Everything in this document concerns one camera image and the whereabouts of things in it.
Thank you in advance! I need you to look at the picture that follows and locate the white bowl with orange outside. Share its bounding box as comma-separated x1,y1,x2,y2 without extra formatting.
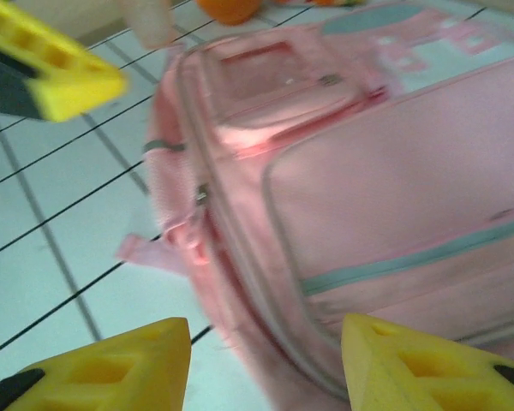
196,0,262,25

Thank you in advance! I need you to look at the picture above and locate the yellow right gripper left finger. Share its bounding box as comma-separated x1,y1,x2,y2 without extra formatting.
0,317,192,411

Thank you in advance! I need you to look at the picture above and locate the pink school backpack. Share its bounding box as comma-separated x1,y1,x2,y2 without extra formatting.
115,0,514,403

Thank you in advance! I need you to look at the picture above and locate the red and yellow snack bag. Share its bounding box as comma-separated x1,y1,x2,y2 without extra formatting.
273,0,361,8

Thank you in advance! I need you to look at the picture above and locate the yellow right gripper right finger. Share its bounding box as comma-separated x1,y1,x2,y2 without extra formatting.
341,313,514,411

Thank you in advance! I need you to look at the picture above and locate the translucent pink plastic cup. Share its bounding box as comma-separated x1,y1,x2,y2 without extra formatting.
119,0,172,48

